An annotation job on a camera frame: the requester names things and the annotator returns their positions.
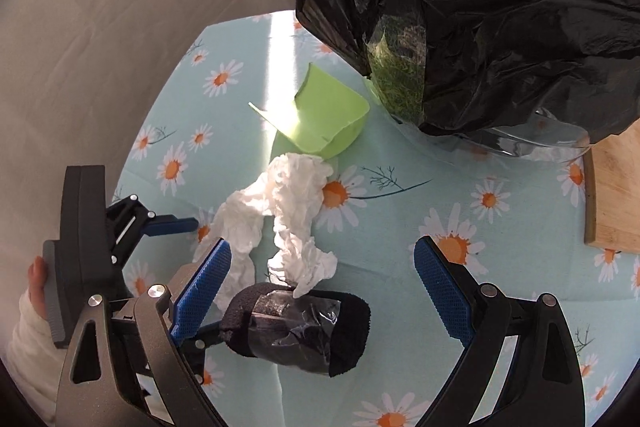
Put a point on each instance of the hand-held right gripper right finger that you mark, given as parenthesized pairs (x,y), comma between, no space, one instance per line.
(442,297)

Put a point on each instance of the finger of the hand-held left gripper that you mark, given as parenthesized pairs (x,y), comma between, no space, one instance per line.
(205,342)
(172,226)

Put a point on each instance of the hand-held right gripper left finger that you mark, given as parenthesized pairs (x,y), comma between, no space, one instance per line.
(200,292)

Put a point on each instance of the black taped sock roll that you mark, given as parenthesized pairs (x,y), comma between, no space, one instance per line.
(295,332)

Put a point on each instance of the bin with black liner bag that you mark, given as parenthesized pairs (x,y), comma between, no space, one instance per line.
(475,22)

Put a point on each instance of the person's left forearm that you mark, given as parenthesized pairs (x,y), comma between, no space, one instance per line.
(30,367)

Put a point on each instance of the person's left hand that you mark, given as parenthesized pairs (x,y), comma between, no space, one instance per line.
(37,287)

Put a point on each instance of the floral blue tablecloth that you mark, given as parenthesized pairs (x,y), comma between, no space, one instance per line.
(390,232)

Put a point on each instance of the crumpled white tissue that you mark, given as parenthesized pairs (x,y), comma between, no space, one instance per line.
(290,202)

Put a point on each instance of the green paper cup piece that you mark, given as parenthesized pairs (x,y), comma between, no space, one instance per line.
(325,117)

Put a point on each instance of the wooden cutting board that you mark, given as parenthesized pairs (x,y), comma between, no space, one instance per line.
(615,197)

